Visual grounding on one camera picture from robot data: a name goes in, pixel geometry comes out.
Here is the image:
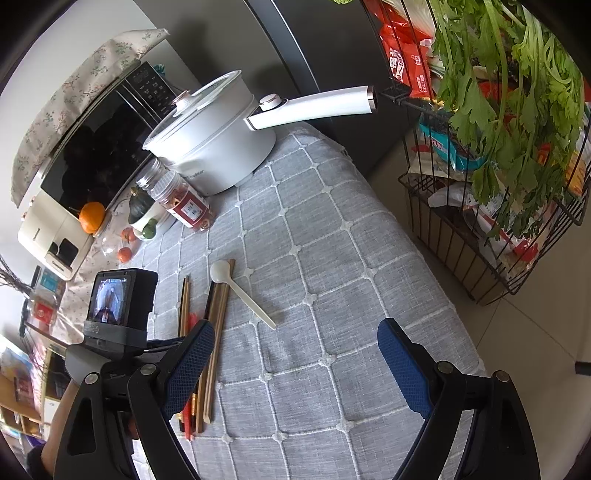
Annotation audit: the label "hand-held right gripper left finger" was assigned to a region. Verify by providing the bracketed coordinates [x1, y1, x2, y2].
[65, 318, 216, 480]

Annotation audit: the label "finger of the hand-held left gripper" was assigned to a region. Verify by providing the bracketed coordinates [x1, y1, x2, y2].
[147, 336, 188, 354]

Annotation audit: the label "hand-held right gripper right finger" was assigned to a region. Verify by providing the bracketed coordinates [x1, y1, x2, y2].
[377, 318, 542, 480]

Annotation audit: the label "red chopstick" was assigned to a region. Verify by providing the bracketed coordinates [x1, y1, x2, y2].
[184, 313, 200, 439]

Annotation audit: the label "white plastic spoon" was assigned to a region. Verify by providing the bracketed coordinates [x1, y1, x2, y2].
[210, 261, 278, 330]

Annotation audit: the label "person's left forearm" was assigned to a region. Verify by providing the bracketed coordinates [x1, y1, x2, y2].
[41, 383, 79, 474]

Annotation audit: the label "clear plastic container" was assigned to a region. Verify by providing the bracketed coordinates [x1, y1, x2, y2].
[98, 226, 123, 259]

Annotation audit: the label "orange fruit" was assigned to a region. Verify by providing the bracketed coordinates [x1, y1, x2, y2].
[78, 202, 107, 234]

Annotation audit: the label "cream white toaster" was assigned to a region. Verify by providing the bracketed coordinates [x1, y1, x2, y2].
[17, 189, 93, 281]

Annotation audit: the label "grey checked tablecloth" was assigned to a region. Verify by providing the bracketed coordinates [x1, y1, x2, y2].
[90, 122, 488, 480]

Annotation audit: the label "clear jar with red label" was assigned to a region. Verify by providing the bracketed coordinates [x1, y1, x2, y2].
[135, 158, 216, 230]

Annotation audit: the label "wooden shelf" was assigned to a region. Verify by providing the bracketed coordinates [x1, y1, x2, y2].
[0, 332, 70, 439]

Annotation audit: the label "black microwave oven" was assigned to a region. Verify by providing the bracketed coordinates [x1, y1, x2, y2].
[39, 60, 176, 213]

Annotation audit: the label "white electric pot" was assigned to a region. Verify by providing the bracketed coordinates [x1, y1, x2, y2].
[142, 70, 379, 197]

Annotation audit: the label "blue and white packet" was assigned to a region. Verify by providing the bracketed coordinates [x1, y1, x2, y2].
[418, 124, 485, 172]

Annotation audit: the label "white pot lid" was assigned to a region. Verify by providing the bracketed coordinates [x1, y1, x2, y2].
[145, 70, 256, 139]

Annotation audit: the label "floral cover cloth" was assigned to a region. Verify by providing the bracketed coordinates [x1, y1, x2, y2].
[10, 28, 169, 208]

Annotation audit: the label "leafy green vegetable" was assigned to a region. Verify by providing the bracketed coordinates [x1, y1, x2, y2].
[434, 0, 587, 238]

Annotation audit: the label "red snack packet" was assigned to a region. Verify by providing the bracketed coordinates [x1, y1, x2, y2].
[381, 23, 435, 99]

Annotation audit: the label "dark grey refrigerator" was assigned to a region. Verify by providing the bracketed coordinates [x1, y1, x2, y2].
[245, 0, 416, 176]

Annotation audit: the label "black wire rack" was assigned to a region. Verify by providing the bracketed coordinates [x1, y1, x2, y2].
[360, 0, 591, 305]

